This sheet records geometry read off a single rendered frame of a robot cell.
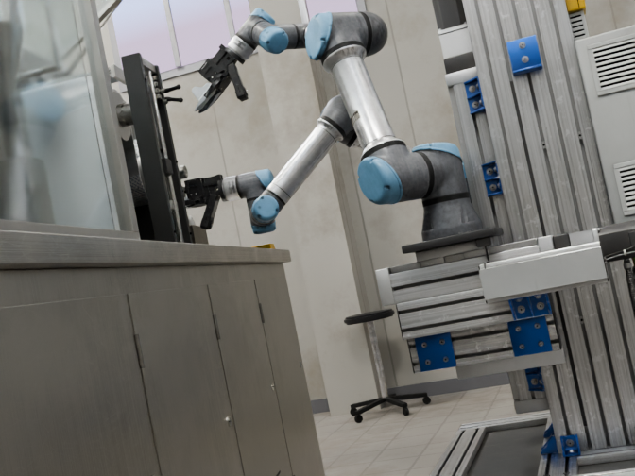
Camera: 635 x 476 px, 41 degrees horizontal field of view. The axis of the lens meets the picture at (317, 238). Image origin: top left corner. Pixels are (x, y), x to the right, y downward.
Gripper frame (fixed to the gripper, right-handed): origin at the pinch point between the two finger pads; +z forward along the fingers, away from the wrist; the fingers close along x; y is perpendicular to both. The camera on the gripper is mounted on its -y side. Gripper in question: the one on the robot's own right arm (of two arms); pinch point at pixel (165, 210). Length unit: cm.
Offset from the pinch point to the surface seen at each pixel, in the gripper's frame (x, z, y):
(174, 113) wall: -263, 63, 92
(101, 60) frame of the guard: 105, -25, 17
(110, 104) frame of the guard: 105, -25, 9
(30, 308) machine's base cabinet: 158, -29, -28
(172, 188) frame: 38.5, -14.8, 0.5
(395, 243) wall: -242, -59, -18
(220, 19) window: -254, 20, 141
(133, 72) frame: 49, -14, 30
